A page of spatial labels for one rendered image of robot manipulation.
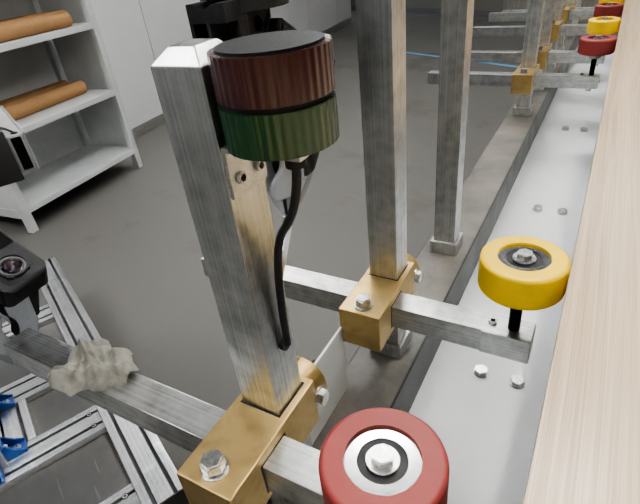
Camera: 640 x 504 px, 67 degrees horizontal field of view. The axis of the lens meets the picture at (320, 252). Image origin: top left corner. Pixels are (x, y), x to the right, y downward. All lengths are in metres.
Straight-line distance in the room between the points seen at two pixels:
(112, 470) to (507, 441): 0.90
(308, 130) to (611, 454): 0.26
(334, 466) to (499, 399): 0.45
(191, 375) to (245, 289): 1.41
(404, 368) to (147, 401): 0.33
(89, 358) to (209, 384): 1.20
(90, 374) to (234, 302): 0.20
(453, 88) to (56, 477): 1.16
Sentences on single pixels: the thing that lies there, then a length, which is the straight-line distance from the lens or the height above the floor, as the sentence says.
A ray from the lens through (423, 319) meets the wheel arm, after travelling 0.56.
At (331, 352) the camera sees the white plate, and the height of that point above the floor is 0.79.
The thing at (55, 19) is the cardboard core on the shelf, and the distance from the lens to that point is 3.21.
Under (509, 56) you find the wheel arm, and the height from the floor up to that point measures 0.81.
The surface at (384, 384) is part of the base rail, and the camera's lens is 0.64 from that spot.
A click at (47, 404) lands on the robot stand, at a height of 0.21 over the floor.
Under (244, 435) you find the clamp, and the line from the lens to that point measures 0.39.
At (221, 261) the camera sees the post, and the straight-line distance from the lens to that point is 0.32.
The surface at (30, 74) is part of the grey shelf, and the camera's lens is 3.58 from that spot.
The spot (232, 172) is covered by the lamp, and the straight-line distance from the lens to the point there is 0.28.
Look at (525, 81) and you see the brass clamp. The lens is 1.42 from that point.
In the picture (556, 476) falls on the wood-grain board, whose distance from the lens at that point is 0.34.
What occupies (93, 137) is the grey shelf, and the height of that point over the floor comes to 0.19.
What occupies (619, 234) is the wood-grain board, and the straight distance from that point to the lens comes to 0.57.
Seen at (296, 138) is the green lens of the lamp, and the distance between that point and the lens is 0.23.
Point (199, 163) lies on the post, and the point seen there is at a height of 1.08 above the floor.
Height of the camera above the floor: 1.18
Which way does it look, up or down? 33 degrees down
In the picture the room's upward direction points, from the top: 7 degrees counter-clockwise
